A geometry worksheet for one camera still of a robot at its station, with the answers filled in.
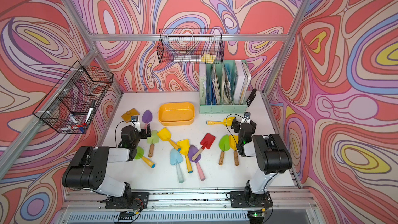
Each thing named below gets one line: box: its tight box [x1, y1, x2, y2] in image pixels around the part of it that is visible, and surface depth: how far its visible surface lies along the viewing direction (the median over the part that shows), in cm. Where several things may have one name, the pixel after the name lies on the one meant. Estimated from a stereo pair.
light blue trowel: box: [169, 148, 184, 184], surface depth 88 cm
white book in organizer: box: [234, 60, 252, 105], surface depth 101 cm
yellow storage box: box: [158, 102, 196, 127], surface depth 107 cm
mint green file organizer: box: [199, 60, 249, 115], surface depth 103 cm
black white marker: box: [84, 100, 97, 124], surface depth 70 cm
